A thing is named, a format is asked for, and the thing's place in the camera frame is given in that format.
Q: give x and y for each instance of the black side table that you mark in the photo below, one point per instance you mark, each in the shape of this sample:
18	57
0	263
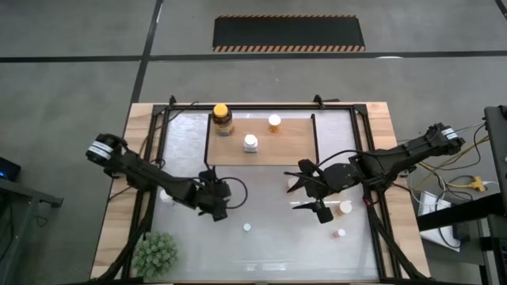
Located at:
459	213

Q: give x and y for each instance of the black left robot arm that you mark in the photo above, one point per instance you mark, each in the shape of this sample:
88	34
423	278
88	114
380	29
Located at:
138	172

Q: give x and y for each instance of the black equipment case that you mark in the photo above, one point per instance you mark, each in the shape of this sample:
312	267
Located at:
497	150

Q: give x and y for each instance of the black floor mat striped edges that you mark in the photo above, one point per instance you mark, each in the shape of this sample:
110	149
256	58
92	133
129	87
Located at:
288	32

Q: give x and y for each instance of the brown bottle with yellow cap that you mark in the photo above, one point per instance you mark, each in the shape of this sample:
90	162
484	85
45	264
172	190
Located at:
222	112

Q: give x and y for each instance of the wooden shelf with black legs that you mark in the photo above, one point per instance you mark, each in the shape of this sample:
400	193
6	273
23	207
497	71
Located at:
285	152

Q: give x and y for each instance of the blue vial with white cap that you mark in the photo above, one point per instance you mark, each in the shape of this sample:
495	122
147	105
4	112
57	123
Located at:
247	227

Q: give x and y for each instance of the white box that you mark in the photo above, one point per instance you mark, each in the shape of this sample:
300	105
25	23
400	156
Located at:
439	239

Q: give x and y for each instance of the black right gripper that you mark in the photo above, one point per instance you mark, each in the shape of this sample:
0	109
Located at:
334	178

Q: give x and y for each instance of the black device with blue light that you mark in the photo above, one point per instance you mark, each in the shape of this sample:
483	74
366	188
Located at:
10	168

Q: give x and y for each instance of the yellow power splitter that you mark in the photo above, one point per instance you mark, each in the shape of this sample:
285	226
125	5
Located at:
475	184

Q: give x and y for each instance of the grey desk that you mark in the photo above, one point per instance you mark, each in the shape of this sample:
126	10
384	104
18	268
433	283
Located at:
24	190

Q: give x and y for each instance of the black aluminium table frame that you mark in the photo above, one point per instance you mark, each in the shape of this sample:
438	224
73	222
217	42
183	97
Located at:
277	107

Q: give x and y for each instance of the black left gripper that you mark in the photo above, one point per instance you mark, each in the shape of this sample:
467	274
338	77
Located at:
214	196

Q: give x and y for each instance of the green artificial plant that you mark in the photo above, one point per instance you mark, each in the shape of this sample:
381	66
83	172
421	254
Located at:
155	255

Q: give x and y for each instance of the white melatonin bottle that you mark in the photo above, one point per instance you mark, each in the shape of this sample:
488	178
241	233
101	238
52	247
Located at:
164	196
250	142

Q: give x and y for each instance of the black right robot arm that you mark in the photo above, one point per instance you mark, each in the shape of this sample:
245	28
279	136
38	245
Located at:
396	158

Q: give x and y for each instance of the small red vial white cap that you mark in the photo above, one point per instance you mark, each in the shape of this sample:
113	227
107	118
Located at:
339	233

